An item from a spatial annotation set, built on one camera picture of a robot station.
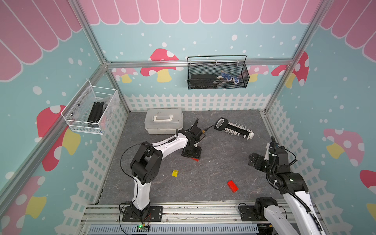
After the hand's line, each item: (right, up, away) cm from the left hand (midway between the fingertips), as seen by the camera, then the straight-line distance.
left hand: (194, 158), depth 90 cm
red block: (+1, -2, +4) cm, 5 cm away
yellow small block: (-12, -8, -3) cm, 15 cm away
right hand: (+32, +3, -14) cm, 35 cm away
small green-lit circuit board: (-26, -31, -17) cm, 44 cm away
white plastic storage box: (-21, +23, +8) cm, 32 cm away
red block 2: (+21, -13, -9) cm, 27 cm away
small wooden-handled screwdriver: (+7, +17, +18) cm, 25 cm away
